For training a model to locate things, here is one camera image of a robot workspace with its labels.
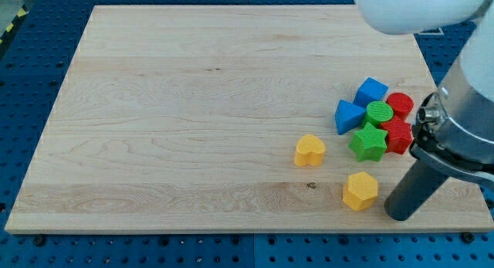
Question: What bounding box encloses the yellow heart block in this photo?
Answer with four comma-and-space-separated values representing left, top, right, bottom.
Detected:
293, 134, 327, 167

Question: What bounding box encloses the blue triangle block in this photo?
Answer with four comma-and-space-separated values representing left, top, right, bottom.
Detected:
335, 100, 366, 135

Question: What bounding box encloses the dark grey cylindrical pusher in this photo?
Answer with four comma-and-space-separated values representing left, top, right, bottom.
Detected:
384, 160, 449, 221

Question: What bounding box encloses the green star block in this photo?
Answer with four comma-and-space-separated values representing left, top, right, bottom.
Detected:
348, 123, 387, 162

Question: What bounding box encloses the yellow hexagon block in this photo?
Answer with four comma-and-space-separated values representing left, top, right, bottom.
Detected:
342, 171, 379, 212

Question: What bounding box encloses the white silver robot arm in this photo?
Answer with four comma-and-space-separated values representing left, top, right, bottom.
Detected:
354, 0, 493, 221

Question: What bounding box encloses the green cylinder block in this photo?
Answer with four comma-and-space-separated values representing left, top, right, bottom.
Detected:
361, 100, 394, 127

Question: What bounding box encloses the red cylinder block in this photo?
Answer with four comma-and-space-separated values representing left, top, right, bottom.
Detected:
386, 92, 414, 120

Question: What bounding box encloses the red star block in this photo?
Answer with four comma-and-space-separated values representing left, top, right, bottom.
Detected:
379, 117, 413, 154

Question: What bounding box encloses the blue cube block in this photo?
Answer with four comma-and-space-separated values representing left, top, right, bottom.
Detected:
353, 77, 389, 107

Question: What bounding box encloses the light wooden board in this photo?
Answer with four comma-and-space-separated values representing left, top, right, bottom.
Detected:
5, 5, 493, 234

